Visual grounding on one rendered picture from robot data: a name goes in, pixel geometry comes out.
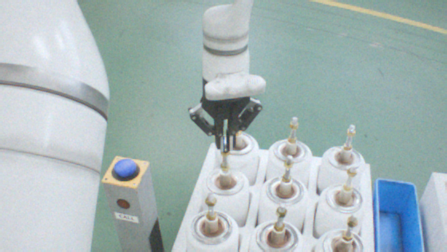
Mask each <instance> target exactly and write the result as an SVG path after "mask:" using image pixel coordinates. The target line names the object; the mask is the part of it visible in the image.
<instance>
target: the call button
mask: <svg viewBox="0 0 447 252"><path fill-rule="evenodd" d="M114 170H115V172H116V173H117V174H118V175H119V176H120V177H129V176H130V175H131V174H132V173H133V172H134V171H135V170H136V163H135V162H134V161H133V160H132V159H120V160H118V161H117V163H116V164H115V165H114Z"/></svg>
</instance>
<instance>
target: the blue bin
mask: <svg viewBox="0 0 447 252"><path fill-rule="evenodd" d="M416 189H417V188H416V186H415V185H414V184H412V183H408V182H404V181H402V182H401V181H397V180H392V179H376V181H375V184H374V193H373V196H372V199H371V200H372V208H373V213H372V215H373V223H374V224H373V229H374V252H425V250H424V244H423V241H424V240H423V237H422V235H423V233H422V230H421V228H422V227H421V217H420V210H419V203H418V200H417V190H416Z"/></svg>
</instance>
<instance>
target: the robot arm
mask: <svg viewBox="0 0 447 252"><path fill-rule="evenodd" d="M254 1H255V0H234V3H232V4H228V5H222V6H214V7H212V8H210V9H208V10H206V11H205V12H204V15H203V19H202V28H203V53H202V74H203V96H202V97H201V99H200V104H199V105H198V106H196V107H195V108H193V107H190V108H189V109H188V113H189V116H190V119H191V120H192V121H193V122H194V123H195V124H196V125H197V126H198V127H199V128H200V129H201V130H202V131H203V132H205V133H206V134H207V135H208V136H212V135H214V136H215V145H216V148H217V149H219V150H220V152H224V120H226V119H227V129H226V143H227V145H228V151H232V150H233V147H235V146H236V134H237V132H239V131H242V132H243V131H245V130H246V129H247V128H248V126H249V125H250V124H251V122H252V121H253V120H254V119H255V118H256V117H257V115H258V114H259V112H260V111H262V110H263V106H262V105H261V103H260V101H259V99H258V98H254V99H252V98H250V96H254V95H259V94H262V93H264V91H265V80H264V79H263V78H262V77H259V76H255V75H250V74H249V50H248V40H249V25H250V23H249V18H250V15H251V10H252V7H253V4H254ZM105 70H106V69H105V66H104V63H103V61H102V56H101V55H100V52H99V50H98V47H97V44H96V42H95V39H94V37H93V35H92V32H91V30H90V28H89V25H88V24H87V23H86V21H85V18H84V16H83V13H82V12H81V8H80V7H79V5H78V2H77V0H0V252H90V251H91V242H92V237H93V236H92V233H93V226H94V225H93V222H94V218H95V210H96V205H97V194H98V189H99V185H100V184H99V181H100V174H101V166H102V156H103V150H104V145H105V134H106V122H107V119H108V114H109V82H108V78H107V75H106V72H105ZM245 108H246V109H245ZM244 109H245V110H244ZM203 110H205V111H206V112H207V113H208V115H209V116H210V117H211V118H213V121H214V125H213V124H209V123H208V121H207V120H206V119H205V118H204V112H203ZM242 111H243V112H242ZM241 112H242V113H241ZM240 113H241V114H240ZM239 114H240V116H239Z"/></svg>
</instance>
